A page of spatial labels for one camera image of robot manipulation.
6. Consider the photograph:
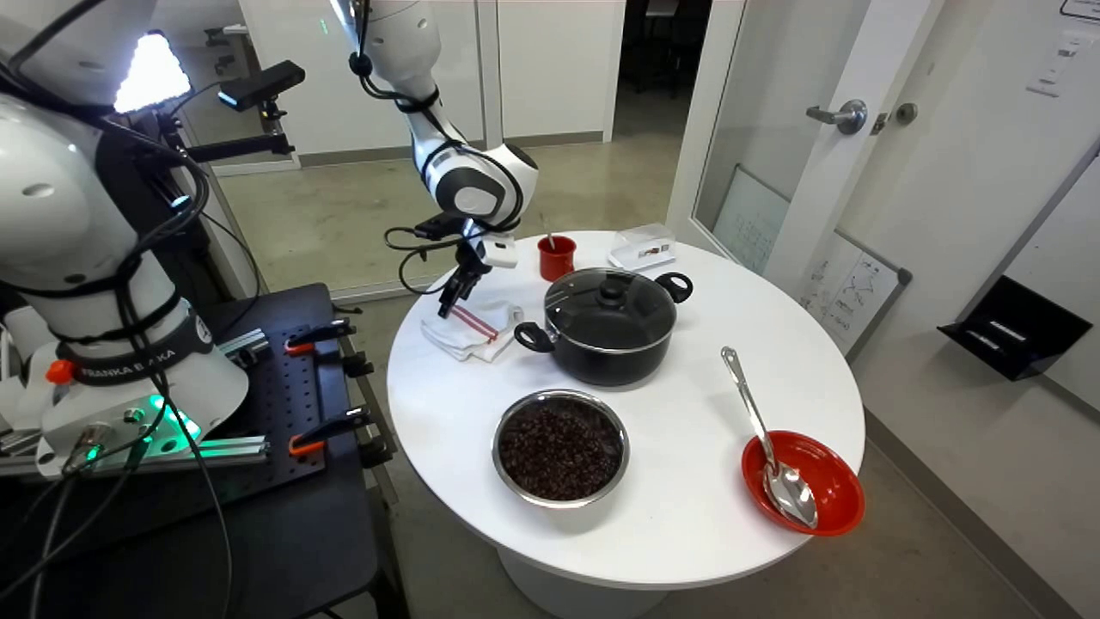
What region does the white door with glass panel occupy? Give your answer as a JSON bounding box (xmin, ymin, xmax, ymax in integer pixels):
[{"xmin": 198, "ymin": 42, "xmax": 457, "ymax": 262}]
[{"xmin": 686, "ymin": 0, "xmax": 955, "ymax": 302}]

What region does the red bowl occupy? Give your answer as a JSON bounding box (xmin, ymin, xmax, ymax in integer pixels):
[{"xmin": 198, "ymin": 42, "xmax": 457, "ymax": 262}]
[{"xmin": 741, "ymin": 426, "xmax": 869, "ymax": 542}]

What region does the black cooking pot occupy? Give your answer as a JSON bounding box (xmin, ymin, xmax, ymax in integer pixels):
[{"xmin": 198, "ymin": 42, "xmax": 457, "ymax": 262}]
[{"xmin": 513, "ymin": 265, "xmax": 697, "ymax": 392}]

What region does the glass pot lid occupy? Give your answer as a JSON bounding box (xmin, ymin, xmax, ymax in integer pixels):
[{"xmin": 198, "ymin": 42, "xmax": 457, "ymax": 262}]
[{"xmin": 539, "ymin": 265, "xmax": 682, "ymax": 358}]

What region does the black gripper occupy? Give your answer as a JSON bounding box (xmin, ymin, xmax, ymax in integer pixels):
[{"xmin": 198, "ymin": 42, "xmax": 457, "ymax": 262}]
[{"xmin": 434, "ymin": 217, "xmax": 497, "ymax": 323}]

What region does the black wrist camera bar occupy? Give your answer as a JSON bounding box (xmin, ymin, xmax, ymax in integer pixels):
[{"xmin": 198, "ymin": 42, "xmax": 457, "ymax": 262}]
[{"xmin": 414, "ymin": 210, "xmax": 476, "ymax": 245}]

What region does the small whiteboard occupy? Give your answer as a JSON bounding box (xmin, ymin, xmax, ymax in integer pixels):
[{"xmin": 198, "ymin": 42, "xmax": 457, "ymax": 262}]
[{"xmin": 799, "ymin": 231, "xmax": 915, "ymax": 358}]

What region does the white towel with red stripes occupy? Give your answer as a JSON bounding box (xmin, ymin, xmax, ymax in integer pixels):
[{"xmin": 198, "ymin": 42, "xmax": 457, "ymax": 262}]
[{"xmin": 421, "ymin": 272, "xmax": 525, "ymax": 364}]

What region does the metal spoon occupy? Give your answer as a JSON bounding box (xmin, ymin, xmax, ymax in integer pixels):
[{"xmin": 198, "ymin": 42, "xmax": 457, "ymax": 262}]
[{"xmin": 715, "ymin": 344, "xmax": 825, "ymax": 532}]

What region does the black robot cart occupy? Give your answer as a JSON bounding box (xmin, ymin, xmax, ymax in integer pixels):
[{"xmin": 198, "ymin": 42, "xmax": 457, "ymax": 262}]
[{"xmin": 0, "ymin": 281, "xmax": 407, "ymax": 619}]

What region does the steel bowl of coffee beans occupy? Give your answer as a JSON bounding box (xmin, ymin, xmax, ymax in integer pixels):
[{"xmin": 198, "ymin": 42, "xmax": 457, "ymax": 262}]
[{"xmin": 489, "ymin": 384, "xmax": 635, "ymax": 514}]

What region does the orange handled clamp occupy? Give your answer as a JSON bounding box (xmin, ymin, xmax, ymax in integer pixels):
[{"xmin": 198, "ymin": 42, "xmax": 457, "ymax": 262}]
[
  {"xmin": 283, "ymin": 318, "xmax": 380, "ymax": 381},
  {"xmin": 285, "ymin": 402, "xmax": 380, "ymax": 465}
]

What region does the red mug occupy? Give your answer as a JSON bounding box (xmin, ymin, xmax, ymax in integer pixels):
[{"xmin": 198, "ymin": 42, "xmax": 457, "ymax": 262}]
[{"xmin": 533, "ymin": 231, "xmax": 583, "ymax": 285}]

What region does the bright panel lamp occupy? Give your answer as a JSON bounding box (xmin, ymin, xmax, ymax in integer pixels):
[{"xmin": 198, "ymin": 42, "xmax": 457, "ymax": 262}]
[{"xmin": 109, "ymin": 28, "xmax": 198, "ymax": 122}]

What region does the clear plastic container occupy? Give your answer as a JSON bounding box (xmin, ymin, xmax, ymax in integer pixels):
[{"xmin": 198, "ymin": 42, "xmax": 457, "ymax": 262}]
[{"xmin": 607, "ymin": 231, "xmax": 682, "ymax": 274}]

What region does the black stereo camera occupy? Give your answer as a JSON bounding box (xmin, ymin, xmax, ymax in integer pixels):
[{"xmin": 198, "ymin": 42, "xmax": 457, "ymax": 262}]
[{"xmin": 212, "ymin": 54, "xmax": 309, "ymax": 115}]

